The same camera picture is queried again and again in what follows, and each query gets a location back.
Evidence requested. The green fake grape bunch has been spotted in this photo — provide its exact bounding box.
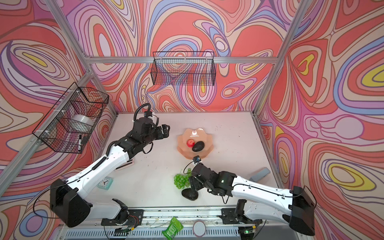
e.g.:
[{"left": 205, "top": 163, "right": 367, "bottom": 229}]
[{"left": 174, "top": 168, "right": 192, "bottom": 190}]

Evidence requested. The dark avocado front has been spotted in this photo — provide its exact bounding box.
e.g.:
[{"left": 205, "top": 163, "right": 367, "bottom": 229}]
[{"left": 182, "top": 188, "right": 199, "bottom": 201}]

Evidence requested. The dark avocado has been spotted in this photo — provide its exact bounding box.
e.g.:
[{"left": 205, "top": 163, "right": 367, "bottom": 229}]
[
  {"left": 182, "top": 188, "right": 199, "bottom": 201},
  {"left": 192, "top": 141, "right": 205, "bottom": 152}
]

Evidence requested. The red fake apple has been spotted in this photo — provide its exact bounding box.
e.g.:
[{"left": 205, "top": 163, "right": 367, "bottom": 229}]
[{"left": 187, "top": 139, "right": 195, "bottom": 148}]

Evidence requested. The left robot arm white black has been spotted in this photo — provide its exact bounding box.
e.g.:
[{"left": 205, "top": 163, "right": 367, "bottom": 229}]
[{"left": 50, "top": 117, "right": 170, "bottom": 228}]

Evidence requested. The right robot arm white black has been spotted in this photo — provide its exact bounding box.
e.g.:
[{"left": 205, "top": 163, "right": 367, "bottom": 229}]
[{"left": 189, "top": 163, "right": 317, "bottom": 236}]

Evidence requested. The pink faceted fruit bowl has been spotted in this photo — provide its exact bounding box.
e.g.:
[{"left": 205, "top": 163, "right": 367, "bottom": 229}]
[{"left": 177, "top": 128, "right": 214, "bottom": 160}]

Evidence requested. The pink calculator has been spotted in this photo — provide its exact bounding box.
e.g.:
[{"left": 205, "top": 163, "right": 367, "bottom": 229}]
[{"left": 115, "top": 160, "right": 134, "bottom": 171}]

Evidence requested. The round white pink disc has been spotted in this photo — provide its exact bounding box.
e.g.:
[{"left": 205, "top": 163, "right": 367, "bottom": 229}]
[{"left": 193, "top": 221, "right": 207, "bottom": 238}]

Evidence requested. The white tape roll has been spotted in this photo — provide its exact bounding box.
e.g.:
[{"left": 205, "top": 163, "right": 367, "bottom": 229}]
[{"left": 72, "top": 114, "right": 94, "bottom": 126}]

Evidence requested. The grey rectangular block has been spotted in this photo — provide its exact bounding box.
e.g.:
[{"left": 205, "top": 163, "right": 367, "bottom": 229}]
[{"left": 250, "top": 168, "right": 271, "bottom": 183}]

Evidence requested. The black marker pen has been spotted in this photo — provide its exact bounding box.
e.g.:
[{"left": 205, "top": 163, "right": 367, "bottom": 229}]
[{"left": 78, "top": 135, "right": 82, "bottom": 153}]

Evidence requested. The small teal clock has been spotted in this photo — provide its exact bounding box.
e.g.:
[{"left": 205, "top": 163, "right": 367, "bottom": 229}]
[{"left": 97, "top": 177, "right": 114, "bottom": 191}]

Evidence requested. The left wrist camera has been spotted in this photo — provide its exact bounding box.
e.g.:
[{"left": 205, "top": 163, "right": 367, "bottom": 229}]
[{"left": 144, "top": 110, "right": 153, "bottom": 118}]

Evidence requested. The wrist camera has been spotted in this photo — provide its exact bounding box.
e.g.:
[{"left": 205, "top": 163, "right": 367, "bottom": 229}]
[
  {"left": 193, "top": 156, "right": 202, "bottom": 164},
  {"left": 144, "top": 110, "right": 153, "bottom": 118}
]

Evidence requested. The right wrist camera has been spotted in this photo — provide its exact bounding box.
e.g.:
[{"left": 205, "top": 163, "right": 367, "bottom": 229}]
[{"left": 193, "top": 156, "right": 202, "bottom": 164}]

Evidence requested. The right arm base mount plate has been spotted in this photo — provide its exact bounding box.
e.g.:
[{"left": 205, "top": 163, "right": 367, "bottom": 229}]
[{"left": 219, "top": 208, "right": 263, "bottom": 226}]

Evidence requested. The black wire basket back wall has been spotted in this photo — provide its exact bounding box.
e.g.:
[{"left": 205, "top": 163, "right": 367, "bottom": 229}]
[{"left": 151, "top": 51, "right": 216, "bottom": 86}]

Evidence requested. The black wire basket wall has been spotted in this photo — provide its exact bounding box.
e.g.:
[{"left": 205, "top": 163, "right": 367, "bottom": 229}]
[
  {"left": 33, "top": 83, "right": 109, "bottom": 154},
  {"left": 151, "top": 51, "right": 216, "bottom": 86}
]

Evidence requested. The black wire basket left wall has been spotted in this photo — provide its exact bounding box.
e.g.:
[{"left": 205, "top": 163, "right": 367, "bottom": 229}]
[{"left": 33, "top": 83, "right": 109, "bottom": 154}]

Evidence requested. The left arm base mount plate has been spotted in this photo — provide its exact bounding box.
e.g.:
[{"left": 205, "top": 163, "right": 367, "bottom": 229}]
[{"left": 101, "top": 209, "right": 144, "bottom": 227}]

